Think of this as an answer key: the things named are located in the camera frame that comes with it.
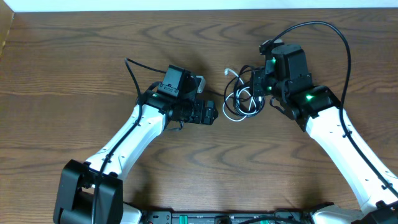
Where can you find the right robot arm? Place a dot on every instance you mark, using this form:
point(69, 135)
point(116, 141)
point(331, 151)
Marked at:
point(319, 113)

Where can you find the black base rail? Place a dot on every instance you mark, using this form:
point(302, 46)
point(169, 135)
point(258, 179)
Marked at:
point(170, 217)

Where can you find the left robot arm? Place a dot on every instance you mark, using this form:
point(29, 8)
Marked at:
point(92, 191)

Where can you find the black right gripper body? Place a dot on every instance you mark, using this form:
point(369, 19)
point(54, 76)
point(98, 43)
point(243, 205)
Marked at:
point(262, 84)

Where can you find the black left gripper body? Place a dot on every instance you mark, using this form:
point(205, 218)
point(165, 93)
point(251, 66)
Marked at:
point(204, 112)

